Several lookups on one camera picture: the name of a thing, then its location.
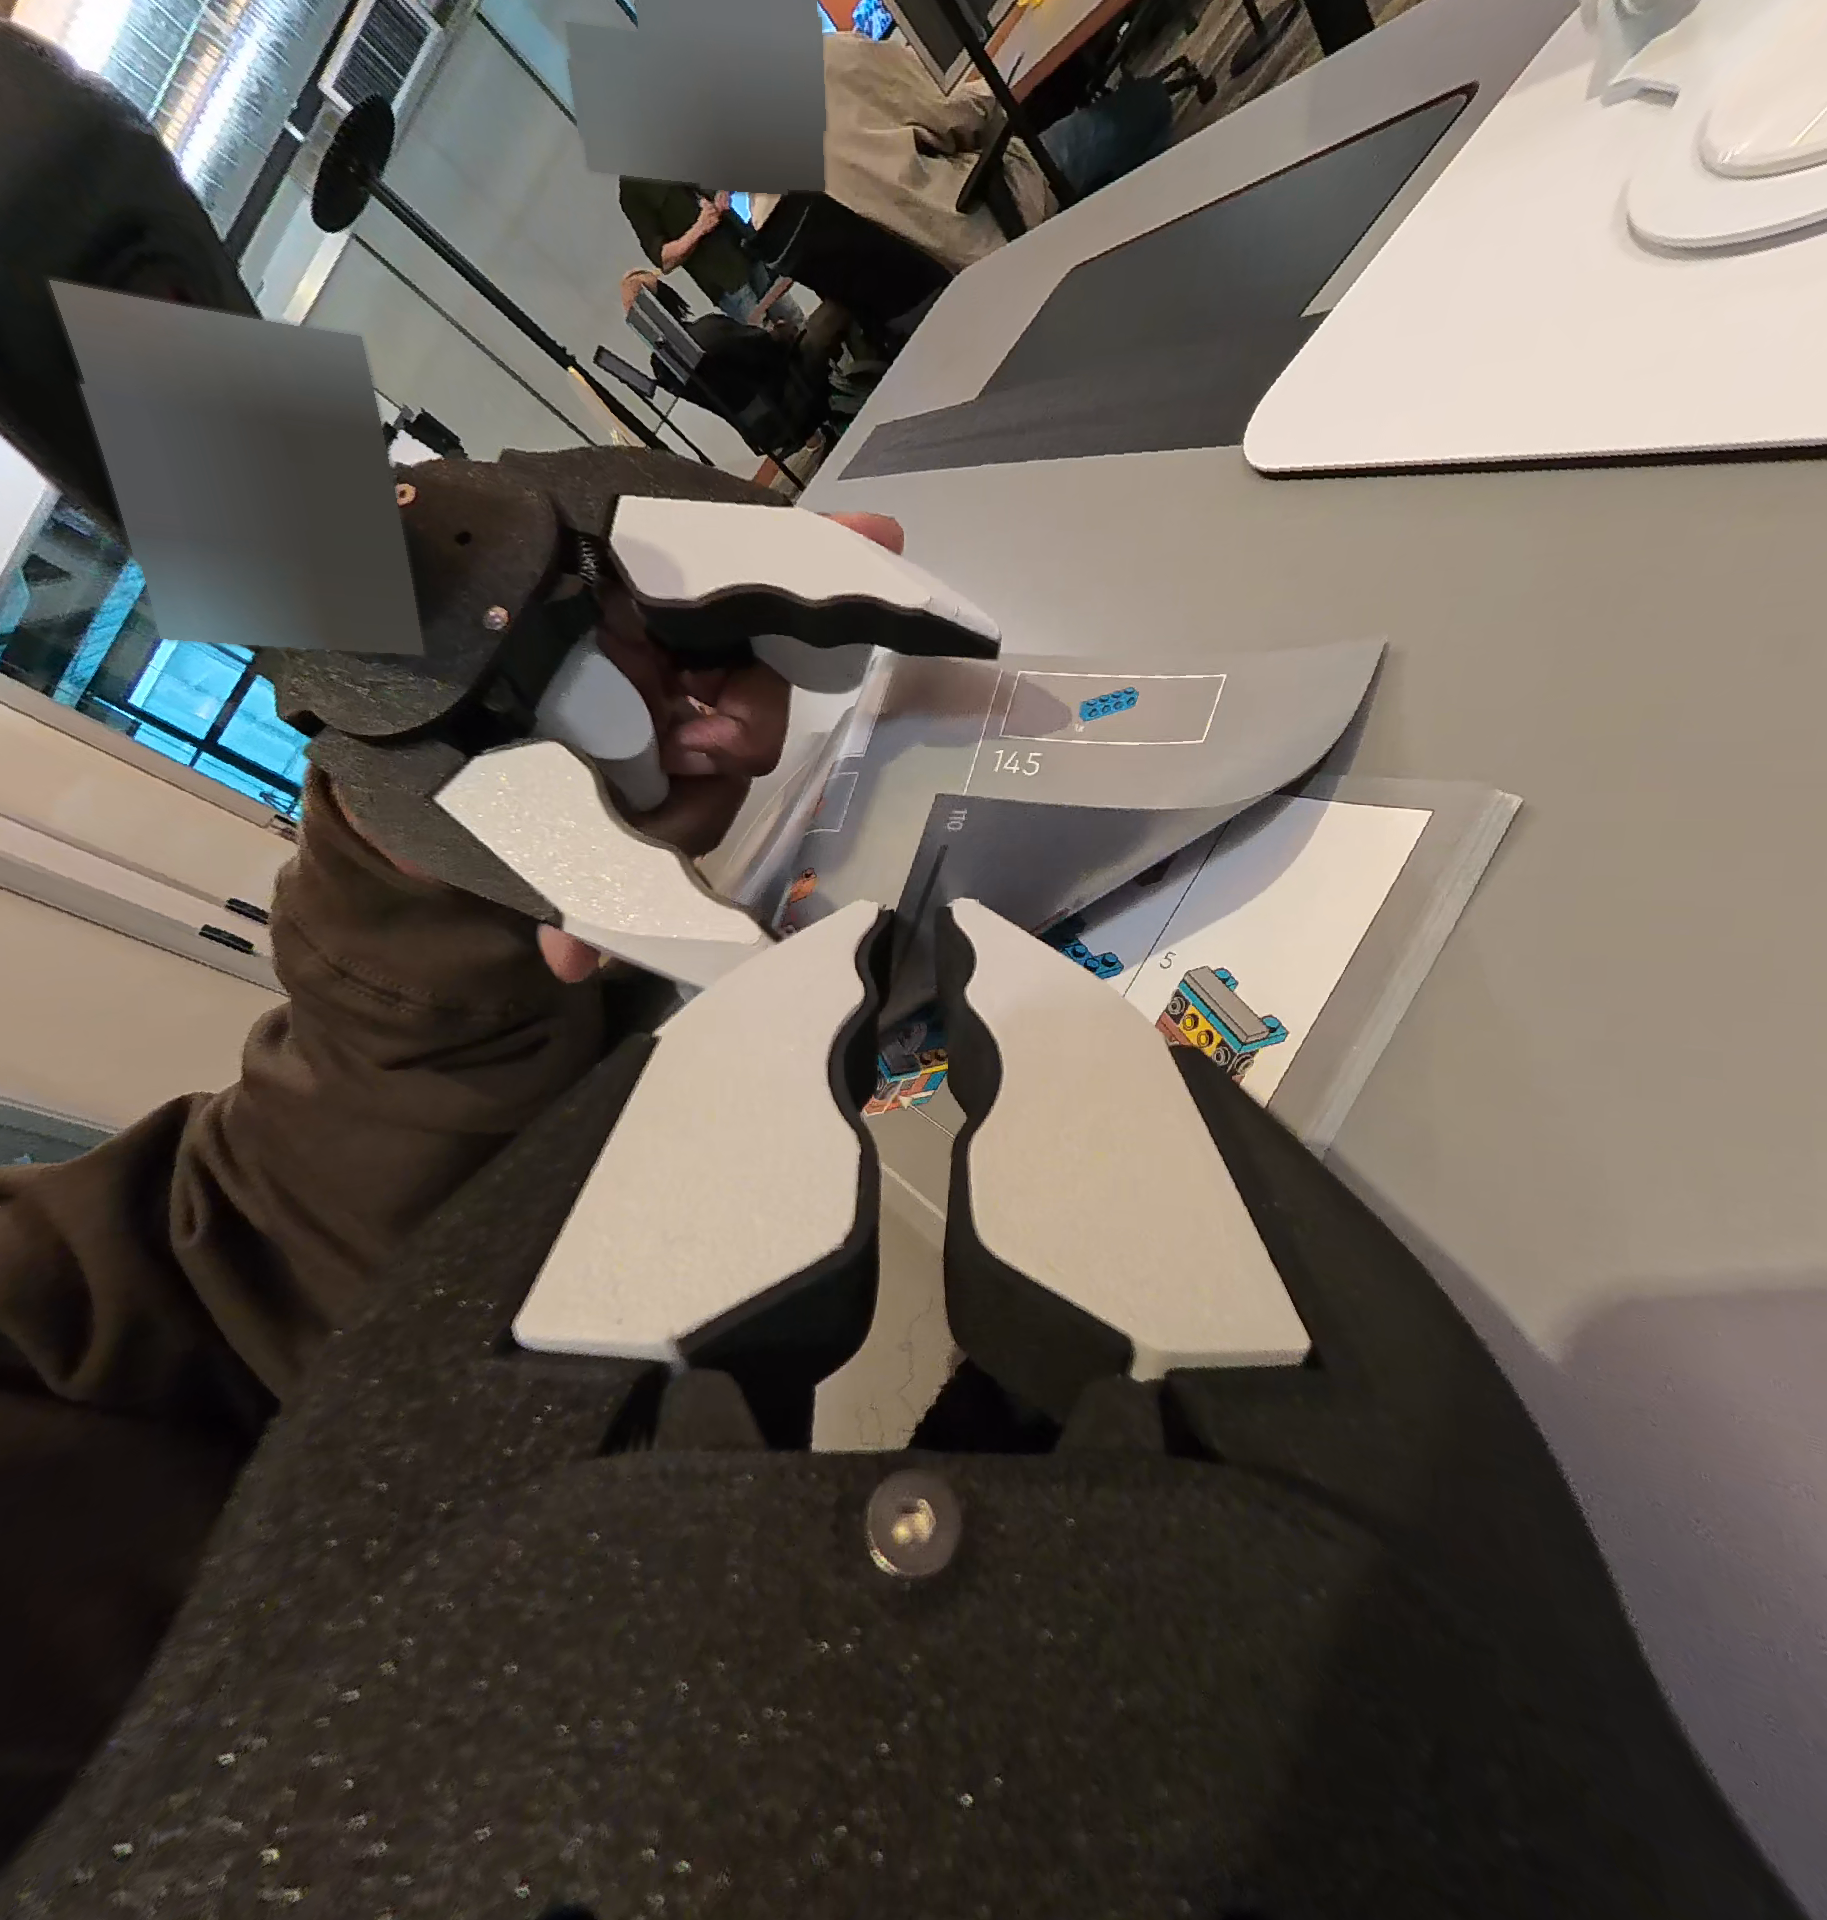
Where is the blue chair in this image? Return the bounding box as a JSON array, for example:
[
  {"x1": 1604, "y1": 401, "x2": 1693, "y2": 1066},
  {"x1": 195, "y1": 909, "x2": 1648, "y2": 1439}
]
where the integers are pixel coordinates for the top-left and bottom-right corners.
[{"x1": 1070, "y1": 66, "x2": 1215, "y2": 173}]

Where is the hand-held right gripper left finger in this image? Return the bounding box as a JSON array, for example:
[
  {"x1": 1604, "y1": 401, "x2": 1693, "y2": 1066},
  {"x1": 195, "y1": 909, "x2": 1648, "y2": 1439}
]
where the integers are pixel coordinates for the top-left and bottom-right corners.
[{"x1": 512, "y1": 898, "x2": 884, "y2": 1449}]

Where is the wooden table with black legs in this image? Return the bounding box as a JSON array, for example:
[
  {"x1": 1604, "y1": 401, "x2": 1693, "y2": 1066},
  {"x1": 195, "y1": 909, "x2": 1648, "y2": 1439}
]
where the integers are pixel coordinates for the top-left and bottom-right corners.
[{"x1": 935, "y1": 0, "x2": 1154, "y2": 241}]

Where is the white cabinet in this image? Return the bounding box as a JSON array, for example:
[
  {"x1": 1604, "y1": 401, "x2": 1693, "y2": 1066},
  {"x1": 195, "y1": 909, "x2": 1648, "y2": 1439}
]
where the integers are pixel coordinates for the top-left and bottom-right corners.
[{"x1": 0, "y1": 659, "x2": 314, "y2": 1119}]

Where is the translucent round dome stand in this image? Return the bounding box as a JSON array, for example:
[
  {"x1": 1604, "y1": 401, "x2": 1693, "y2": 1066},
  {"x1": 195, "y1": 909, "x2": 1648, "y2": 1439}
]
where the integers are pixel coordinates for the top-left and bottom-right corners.
[{"x1": 1580, "y1": 0, "x2": 1827, "y2": 252}]

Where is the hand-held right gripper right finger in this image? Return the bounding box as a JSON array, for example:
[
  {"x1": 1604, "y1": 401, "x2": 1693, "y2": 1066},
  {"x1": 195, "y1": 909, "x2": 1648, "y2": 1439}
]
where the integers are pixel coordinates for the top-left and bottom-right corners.
[{"x1": 935, "y1": 898, "x2": 1315, "y2": 1449}]

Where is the person's brown sweatshirt torso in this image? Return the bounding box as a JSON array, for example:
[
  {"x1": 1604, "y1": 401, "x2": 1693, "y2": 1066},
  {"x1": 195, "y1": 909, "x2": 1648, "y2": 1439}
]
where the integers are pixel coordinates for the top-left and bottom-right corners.
[{"x1": 0, "y1": 1170, "x2": 404, "y2": 1876}]

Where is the person's left forearm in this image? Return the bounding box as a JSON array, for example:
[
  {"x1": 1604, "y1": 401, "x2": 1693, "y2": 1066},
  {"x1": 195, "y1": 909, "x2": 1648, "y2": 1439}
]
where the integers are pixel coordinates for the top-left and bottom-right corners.
[{"x1": 0, "y1": 764, "x2": 674, "y2": 1441}]

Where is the person's dark hood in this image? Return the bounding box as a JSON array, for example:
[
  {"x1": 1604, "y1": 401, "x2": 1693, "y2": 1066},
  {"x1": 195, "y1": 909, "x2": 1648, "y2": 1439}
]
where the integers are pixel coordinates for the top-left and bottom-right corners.
[{"x1": 0, "y1": 15, "x2": 261, "y2": 519}]

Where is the person's left hand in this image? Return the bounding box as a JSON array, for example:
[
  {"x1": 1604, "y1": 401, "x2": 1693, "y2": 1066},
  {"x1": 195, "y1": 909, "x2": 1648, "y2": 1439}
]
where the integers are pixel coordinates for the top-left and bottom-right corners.
[{"x1": 537, "y1": 509, "x2": 911, "y2": 984}]

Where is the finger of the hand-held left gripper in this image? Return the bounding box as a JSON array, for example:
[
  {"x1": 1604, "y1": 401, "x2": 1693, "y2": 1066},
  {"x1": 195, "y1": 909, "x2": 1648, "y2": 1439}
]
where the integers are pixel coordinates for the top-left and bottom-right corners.
[
  {"x1": 605, "y1": 492, "x2": 1004, "y2": 695},
  {"x1": 432, "y1": 742, "x2": 771, "y2": 991}
]

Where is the grey desk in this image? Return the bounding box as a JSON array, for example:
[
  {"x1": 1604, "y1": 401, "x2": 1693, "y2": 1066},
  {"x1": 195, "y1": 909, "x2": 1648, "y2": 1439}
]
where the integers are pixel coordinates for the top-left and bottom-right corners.
[{"x1": 792, "y1": 0, "x2": 1827, "y2": 1920}]

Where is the white air vent grille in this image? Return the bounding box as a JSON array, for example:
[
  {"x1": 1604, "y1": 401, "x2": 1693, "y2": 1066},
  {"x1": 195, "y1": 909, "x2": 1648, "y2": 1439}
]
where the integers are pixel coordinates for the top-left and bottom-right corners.
[{"x1": 323, "y1": 0, "x2": 450, "y2": 105}]

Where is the silver ventilation duct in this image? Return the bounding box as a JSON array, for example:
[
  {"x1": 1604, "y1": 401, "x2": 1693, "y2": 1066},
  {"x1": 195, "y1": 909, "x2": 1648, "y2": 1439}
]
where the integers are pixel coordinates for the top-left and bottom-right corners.
[{"x1": 95, "y1": 0, "x2": 367, "y2": 228}]

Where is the white rounded base plate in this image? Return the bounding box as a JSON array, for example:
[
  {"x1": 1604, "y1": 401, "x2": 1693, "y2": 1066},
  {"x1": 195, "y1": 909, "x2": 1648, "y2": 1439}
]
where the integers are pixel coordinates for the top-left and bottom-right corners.
[{"x1": 1243, "y1": 0, "x2": 1827, "y2": 481}]

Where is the black round-head stand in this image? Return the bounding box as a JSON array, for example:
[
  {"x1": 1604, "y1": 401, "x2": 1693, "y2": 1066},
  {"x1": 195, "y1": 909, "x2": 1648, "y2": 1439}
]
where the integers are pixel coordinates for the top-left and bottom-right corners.
[{"x1": 311, "y1": 97, "x2": 719, "y2": 468}]

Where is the dark desk mat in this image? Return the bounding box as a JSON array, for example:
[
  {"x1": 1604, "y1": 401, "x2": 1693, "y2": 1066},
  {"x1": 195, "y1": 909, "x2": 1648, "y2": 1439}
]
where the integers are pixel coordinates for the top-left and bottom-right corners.
[{"x1": 838, "y1": 81, "x2": 1481, "y2": 481}]

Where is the window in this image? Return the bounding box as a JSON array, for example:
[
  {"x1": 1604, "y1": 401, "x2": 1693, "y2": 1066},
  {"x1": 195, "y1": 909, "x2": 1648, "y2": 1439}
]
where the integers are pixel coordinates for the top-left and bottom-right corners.
[{"x1": 43, "y1": 509, "x2": 314, "y2": 783}]

